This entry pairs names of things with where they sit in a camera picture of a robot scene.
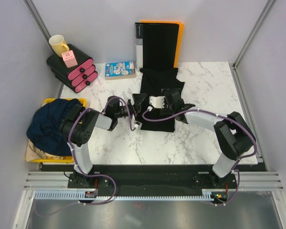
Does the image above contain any yellow mug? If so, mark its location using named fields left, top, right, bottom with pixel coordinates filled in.
left=49, top=35, right=70, bottom=57

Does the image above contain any blue paperback book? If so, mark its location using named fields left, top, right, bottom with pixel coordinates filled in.
left=105, top=61, right=136, bottom=80

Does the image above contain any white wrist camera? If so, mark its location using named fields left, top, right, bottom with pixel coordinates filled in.
left=149, top=96, right=165, bottom=109
left=132, top=115, right=142, bottom=130

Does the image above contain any black t-shirt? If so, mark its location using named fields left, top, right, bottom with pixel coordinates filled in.
left=136, top=68, right=184, bottom=133

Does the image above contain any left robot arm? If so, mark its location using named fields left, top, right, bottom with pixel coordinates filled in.
left=60, top=94, right=147, bottom=188

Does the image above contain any beige t-shirt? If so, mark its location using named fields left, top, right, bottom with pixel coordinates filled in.
left=25, top=140, right=73, bottom=163

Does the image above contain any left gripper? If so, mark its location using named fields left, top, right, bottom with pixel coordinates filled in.
left=115, top=94, right=147, bottom=122

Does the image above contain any pink cube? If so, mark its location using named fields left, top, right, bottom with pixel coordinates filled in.
left=61, top=50, right=78, bottom=68

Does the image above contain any yellow plastic bin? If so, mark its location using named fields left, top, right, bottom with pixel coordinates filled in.
left=25, top=98, right=86, bottom=163

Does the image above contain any black and orange file folder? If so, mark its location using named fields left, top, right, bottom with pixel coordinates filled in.
left=135, top=20, right=184, bottom=71

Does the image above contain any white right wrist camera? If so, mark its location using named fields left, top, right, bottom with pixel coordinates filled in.
left=149, top=96, right=165, bottom=109

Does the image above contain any navy blue t-shirt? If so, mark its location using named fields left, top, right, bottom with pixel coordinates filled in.
left=27, top=99, right=81, bottom=156

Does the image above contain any pink drawer unit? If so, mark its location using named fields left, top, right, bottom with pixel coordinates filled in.
left=47, top=44, right=98, bottom=93

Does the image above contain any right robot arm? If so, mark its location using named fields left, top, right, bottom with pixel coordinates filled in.
left=162, top=89, right=257, bottom=188

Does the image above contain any aluminium frame rail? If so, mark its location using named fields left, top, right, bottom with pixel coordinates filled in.
left=24, top=172, right=283, bottom=191

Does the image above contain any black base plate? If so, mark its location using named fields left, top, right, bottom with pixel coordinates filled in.
left=41, top=165, right=273, bottom=190

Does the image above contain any grey cable duct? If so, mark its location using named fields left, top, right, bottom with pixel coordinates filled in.
left=34, top=190, right=216, bottom=201

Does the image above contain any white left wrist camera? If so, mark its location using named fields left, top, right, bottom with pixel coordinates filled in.
left=132, top=115, right=142, bottom=130

